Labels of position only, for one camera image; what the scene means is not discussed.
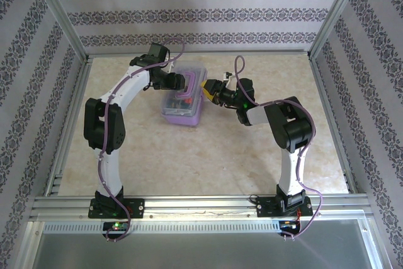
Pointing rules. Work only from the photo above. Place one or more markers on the aluminium frame rear rail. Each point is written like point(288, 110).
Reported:
point(267, 53)

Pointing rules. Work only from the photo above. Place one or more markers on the aluminium frame corner post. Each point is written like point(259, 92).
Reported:
point(60, 14)
point(337, 14)

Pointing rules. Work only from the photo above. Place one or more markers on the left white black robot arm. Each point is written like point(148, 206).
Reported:
point(132, 81)

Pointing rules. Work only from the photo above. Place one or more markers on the aluminium frame mounting rail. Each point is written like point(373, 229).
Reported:
point(204, 201)

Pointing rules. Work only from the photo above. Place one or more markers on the aluminium frame side rail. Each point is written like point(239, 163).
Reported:
point(327, 92)
point(79, 89)

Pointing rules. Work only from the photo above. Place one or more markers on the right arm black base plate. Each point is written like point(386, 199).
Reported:
point(264, 207)

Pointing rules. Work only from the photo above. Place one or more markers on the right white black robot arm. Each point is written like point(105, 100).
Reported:
point(292, 171)

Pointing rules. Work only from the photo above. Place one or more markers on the grey metal sheet panel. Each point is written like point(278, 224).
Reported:
point(201, 250)

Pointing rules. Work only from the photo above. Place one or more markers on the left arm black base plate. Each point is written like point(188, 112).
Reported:
point(137, 207)

